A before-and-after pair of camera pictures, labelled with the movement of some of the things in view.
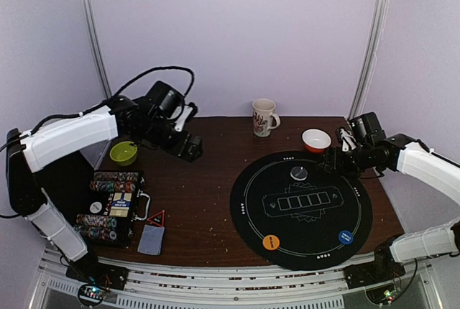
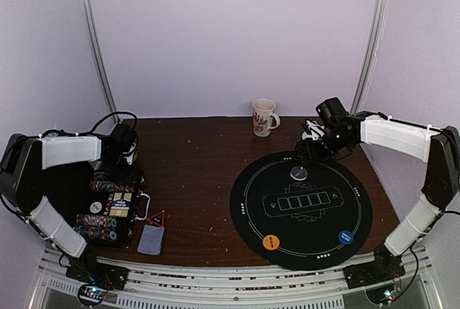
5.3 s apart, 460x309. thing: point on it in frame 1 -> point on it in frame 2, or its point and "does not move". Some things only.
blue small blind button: (346, 237) does not move
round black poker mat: (294, 210) does not move
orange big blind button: (271, 242) does not move
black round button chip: (299, 173) does not move
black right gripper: (331, 160) -> (306, 149)
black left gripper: (190, 157) -> (131, 178)
